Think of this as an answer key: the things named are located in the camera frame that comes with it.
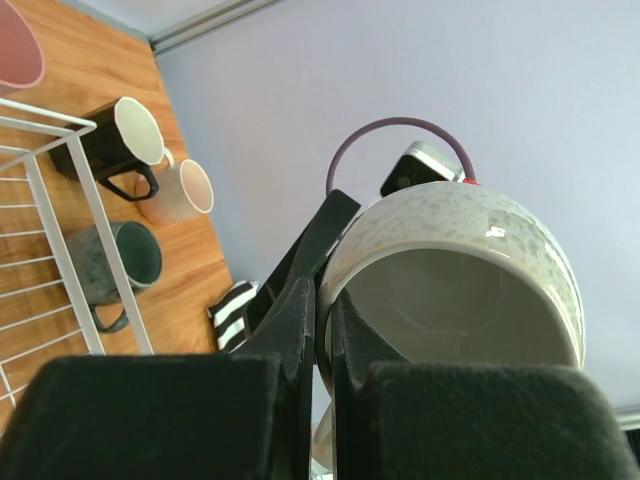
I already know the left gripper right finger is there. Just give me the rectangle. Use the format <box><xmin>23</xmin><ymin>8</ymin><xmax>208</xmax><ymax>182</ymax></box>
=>
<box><xmin>331</xmin><ymin>294</ymin><xmax>639</xmax><ymax>479</ymax></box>

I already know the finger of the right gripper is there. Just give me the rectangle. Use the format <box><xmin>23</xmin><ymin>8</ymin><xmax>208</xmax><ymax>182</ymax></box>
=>
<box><xmin>245</xmin><ymin>190</ymin><xmax>361</xmax><ymax>334</ymax></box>

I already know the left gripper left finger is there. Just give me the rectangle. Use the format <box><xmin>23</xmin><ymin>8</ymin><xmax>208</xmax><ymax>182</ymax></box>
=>
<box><xmin>1</xmin><ymin>279</ymin><xmax>316</xmax><ymax>479</ymax></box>

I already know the white speckled mug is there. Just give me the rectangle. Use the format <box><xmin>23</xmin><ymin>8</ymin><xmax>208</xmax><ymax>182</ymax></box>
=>
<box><xmin>311</xmin><ymin>180</ymin><xmax>585</xmax><ymax>466</ymax></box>

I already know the light pink mug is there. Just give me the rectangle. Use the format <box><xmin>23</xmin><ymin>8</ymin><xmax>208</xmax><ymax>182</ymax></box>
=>
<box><xmin>136</xmin><ymin>148</ymin><xmax>214</xmax><ymax>225</ymax></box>

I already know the grey-green speckled mug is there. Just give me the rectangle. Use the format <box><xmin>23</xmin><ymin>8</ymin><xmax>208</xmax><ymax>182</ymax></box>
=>
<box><xmin>67</xmin><ymin>220</ymin><xmax>164</xmax><ymax>334</ymax></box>

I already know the black white striped cloth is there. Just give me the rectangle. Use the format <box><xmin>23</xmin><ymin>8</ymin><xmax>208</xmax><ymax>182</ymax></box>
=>
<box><xmin>207</xmin><ymin>281</ymin><xmax>258</xmax><ymax>353</ymax></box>

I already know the black mug white inside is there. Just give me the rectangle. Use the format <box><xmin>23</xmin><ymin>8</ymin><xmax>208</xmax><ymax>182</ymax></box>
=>
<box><xmin>48</xmin><ymin>96</ymin><xmax>166</xmax><ymax>202</ymax></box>

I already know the pink tumbler cup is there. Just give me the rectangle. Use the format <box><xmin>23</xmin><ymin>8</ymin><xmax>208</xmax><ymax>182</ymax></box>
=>
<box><xmin>1</xmin><ymin>1</ymin><xmax>45</xmax><ymax>96</ymax></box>

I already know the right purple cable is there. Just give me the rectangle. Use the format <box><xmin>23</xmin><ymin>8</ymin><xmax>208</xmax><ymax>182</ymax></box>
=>
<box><xmin>325</xmin><ymin>116</ymin><xmax>476</xmax><ymax>197</ymax></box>

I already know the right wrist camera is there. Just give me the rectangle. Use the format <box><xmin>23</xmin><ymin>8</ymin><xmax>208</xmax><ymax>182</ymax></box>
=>
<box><xmin>379</xmin><ymin>141</ymin><xmax>466</xmax><ymax>197</ymax></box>

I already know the white wire dish rack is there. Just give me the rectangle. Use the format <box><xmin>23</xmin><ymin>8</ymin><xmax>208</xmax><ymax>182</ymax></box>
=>
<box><xmin>0</xmin><ymin>96</ymin><xmax>155</xmax><ymax>411</ymax></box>

